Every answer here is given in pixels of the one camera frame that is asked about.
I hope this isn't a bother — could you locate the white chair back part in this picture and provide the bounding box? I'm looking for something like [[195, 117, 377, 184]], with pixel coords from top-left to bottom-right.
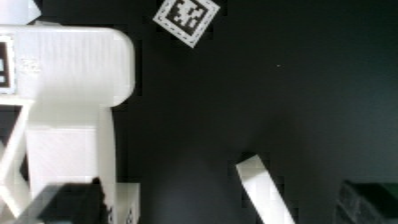
[[0, 0, 140, 224]]

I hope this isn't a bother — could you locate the white U-shaped fence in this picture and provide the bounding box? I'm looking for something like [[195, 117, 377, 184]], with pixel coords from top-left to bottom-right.
[[234, 154, 295, 224]]

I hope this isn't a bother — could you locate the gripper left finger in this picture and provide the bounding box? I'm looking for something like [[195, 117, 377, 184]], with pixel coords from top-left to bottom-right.
[[12, 178, 107, 224]]

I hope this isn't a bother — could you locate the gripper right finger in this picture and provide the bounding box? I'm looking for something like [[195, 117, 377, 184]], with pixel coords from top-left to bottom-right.
[[334, 181, 398, 224]]

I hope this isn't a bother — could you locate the white tagged cube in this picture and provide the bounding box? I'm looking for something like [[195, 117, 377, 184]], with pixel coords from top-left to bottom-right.
[[153, 0, 220, 48]]

